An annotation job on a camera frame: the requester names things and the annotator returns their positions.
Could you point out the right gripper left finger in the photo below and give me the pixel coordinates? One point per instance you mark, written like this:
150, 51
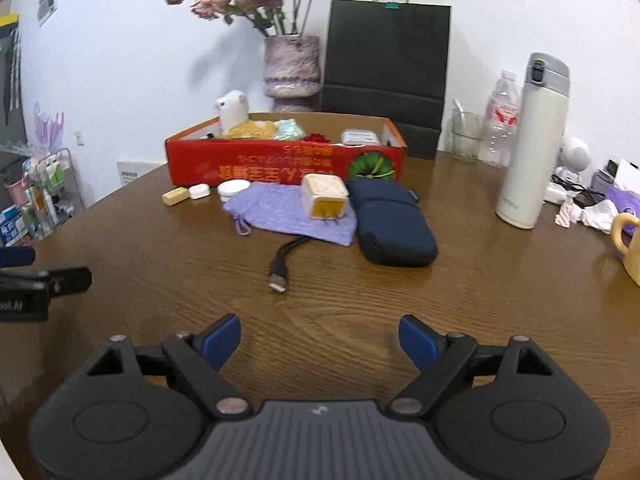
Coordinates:
194, 363

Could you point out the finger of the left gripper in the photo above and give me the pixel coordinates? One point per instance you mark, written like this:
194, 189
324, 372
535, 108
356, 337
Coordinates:
15, 256
61, 282

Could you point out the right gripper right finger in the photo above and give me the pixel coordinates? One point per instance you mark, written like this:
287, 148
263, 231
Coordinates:
443, 363

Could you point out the navy blue pouch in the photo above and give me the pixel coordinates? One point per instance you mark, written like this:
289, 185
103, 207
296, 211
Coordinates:
391, 229

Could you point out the yellow eraser block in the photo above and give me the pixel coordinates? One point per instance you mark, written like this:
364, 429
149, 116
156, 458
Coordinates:
175, 196

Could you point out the white small case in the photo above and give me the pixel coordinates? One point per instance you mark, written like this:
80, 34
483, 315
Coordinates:
198, 191

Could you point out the purple cloth pouch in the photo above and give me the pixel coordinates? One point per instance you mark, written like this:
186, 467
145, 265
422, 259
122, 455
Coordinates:
279, 208

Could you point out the white yellow charger cube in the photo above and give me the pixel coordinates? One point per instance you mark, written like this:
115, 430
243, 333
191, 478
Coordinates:
324, 196

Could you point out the white jar lid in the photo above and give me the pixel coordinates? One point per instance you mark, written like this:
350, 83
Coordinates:
227, 189

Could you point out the crumpled white tissue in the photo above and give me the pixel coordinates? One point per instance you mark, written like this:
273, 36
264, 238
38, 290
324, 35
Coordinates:
599, 216

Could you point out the yellow mug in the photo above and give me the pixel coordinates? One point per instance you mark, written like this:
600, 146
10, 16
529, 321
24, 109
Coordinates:
625, 239

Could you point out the red cardboard box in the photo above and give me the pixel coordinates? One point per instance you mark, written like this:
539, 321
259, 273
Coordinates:
196, 155

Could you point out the clear glass cup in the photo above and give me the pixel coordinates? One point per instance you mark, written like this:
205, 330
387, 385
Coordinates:
467, 133

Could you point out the white plastic container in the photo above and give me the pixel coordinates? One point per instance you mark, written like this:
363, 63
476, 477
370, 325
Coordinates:
355, 137

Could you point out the clear plastic water bottle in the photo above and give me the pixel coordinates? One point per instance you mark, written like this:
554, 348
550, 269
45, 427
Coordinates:
500, 121

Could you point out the white thermos bottle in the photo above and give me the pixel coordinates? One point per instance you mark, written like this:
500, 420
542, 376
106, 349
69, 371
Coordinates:
538, 137

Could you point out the small white robot toy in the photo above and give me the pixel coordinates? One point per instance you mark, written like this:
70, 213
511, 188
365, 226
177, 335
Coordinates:
566, 181

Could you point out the iridescent green packet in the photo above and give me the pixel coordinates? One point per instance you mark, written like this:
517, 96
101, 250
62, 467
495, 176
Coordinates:
288, 130

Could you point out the white alpaca plush toy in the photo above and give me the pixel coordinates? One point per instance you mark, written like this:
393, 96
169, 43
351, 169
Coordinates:
234, 119

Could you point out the red flower ornament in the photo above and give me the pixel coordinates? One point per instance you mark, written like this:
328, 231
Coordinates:
316, 138

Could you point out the black paper bag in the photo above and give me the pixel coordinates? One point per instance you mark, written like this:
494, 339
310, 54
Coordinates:
389, 63

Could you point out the purple ceramic vase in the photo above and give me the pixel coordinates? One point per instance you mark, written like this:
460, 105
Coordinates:
292, 75

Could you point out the wire storage rack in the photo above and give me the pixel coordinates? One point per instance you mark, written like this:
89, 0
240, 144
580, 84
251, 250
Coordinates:
45, 190

